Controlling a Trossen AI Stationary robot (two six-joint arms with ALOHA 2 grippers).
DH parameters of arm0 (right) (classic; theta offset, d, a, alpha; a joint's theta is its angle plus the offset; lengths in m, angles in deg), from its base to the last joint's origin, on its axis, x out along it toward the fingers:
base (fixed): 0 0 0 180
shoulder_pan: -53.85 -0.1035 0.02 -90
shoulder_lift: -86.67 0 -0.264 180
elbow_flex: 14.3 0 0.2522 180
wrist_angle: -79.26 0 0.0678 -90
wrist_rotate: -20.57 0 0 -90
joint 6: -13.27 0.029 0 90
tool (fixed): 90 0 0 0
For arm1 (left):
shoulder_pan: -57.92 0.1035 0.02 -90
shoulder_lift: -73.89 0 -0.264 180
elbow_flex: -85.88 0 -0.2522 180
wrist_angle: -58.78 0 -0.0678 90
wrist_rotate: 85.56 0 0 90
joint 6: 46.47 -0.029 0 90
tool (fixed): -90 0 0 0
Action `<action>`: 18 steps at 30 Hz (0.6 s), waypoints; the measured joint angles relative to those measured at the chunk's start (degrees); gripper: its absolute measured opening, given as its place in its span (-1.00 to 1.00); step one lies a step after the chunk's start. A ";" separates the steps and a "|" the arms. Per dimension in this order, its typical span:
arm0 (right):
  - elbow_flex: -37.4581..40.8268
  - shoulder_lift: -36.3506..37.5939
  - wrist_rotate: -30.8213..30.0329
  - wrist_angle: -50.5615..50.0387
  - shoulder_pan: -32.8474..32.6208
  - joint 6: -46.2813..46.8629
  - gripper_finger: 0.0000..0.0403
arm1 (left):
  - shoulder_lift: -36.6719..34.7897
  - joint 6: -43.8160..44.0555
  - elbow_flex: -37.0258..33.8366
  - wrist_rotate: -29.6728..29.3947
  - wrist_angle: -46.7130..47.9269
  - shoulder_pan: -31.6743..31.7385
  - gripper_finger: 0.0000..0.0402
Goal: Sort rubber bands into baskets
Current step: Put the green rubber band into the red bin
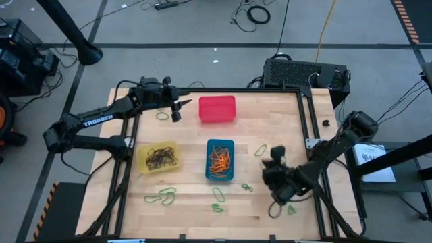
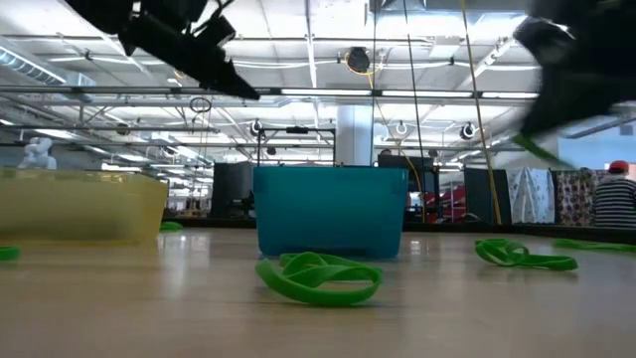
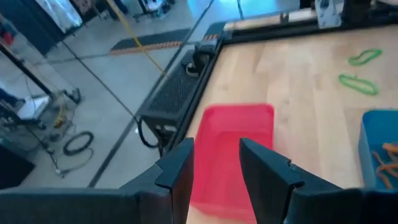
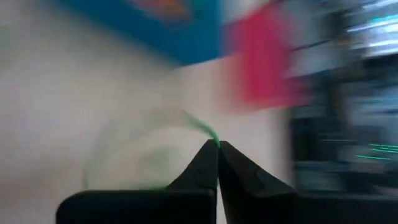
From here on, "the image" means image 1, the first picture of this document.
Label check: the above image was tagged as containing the black hazard-striped floor mat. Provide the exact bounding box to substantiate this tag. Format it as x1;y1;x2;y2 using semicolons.
32;181;88;242
390;0;432;45

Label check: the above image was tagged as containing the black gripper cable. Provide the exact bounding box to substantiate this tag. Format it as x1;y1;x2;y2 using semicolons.
113;79;169;105

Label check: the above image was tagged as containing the black equipment rack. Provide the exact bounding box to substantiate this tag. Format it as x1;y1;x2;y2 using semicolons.
0;18;61;97

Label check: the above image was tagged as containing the yellow hanging cable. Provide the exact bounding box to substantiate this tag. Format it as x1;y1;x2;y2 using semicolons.
315;0;338;63

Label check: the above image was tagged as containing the black power strip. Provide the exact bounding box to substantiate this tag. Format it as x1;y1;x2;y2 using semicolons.
154;1;179;11

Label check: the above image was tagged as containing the black side cart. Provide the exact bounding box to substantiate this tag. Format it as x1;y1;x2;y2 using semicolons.
347;134;432;223

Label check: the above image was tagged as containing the blue plastic basket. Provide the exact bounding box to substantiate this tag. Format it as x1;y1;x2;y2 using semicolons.
205;138;235;182

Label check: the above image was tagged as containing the black computer case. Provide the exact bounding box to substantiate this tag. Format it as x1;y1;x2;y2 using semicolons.
262;57;352;109

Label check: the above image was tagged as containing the yellow plastic basket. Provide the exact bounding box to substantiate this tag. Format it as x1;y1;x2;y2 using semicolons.
136;140;180;176

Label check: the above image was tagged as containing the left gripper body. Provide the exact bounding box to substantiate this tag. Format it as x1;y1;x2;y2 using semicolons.
136;76;182;123

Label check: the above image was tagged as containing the white booklet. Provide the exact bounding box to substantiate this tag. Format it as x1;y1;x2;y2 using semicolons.
352;143;397;184

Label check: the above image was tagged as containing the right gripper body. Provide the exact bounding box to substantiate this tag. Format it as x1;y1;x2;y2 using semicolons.
262;145;303;203

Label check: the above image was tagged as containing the black hanging cable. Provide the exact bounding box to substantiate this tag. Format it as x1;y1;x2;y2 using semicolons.
276;0;290;58

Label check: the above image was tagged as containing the black orange wheeled device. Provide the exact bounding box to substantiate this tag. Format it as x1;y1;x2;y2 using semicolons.
0;93;28;165

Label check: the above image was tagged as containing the black floor stand pole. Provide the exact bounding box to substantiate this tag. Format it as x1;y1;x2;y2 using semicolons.
36;0;104;67

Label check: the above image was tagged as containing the red plastic basket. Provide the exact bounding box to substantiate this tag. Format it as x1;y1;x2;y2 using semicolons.
198;95;237;124

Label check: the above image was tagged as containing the coiled black cable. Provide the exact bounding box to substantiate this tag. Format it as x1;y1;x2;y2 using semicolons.
246;5;271;25

